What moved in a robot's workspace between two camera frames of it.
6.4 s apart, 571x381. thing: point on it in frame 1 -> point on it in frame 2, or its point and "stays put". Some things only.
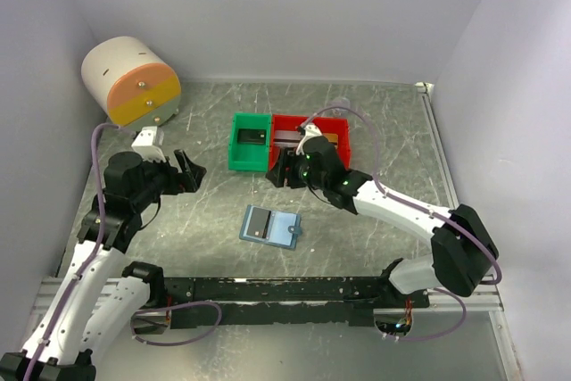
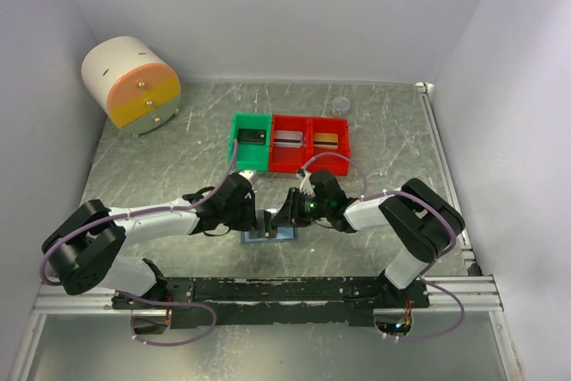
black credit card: [252, 136] stays put
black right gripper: [285, 168] -> [290, 212]
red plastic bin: [339, 126] stays put
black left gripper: [191, 172] -> [251, 222]
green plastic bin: [249, 157] stays put
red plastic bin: [282, 122] stays put
